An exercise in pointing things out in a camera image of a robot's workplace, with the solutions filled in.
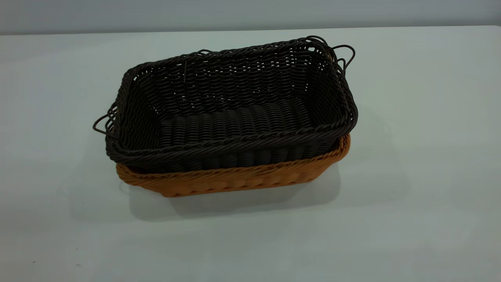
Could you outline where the dark brown wicker basket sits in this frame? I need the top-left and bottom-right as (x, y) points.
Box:
(92, 35), (358, 174)

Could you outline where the light brown wicker basket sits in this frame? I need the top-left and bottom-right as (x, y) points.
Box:
(116, 133), (351, 197)

